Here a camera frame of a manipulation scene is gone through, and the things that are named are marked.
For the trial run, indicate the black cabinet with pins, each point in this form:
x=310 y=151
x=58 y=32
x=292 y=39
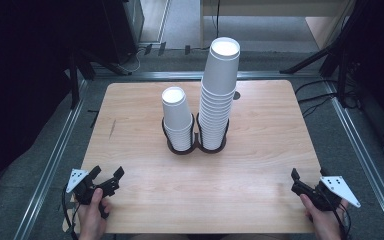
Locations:
x=120 y=26

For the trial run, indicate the light wooden furniture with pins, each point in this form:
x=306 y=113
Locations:
x=273 y=8

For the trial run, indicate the tall stack of white cups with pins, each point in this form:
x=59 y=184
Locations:
x=220 y=76

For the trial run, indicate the aluminium frame rail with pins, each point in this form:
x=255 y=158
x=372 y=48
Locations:
x=363 y=156
x=51 y=166
x=166 y=75

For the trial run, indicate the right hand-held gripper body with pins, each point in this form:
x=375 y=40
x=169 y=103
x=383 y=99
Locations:
x=338 y=188

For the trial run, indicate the black tripod stand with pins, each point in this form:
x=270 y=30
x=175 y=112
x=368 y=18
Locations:
x=306 y=62

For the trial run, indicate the small dark round disc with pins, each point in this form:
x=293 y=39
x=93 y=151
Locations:
x=236 y=95

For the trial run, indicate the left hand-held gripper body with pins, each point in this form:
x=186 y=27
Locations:
x=76 y=178

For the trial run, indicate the person's right hand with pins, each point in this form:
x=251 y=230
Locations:
x=325 y=223

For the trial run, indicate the black double cup holder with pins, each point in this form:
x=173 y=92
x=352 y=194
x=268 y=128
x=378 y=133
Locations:
x=181 y=153

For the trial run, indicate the short stack of white cups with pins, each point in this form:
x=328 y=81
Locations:
x=176 y=113

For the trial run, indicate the person's left hand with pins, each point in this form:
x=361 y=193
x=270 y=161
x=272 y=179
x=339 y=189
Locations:
x=91 y=220

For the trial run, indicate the dark curtain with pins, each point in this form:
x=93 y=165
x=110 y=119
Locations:
x=20 y=83
x=383 y=66

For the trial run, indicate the black metal stand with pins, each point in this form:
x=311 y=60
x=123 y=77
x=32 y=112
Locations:
x=75 y=83

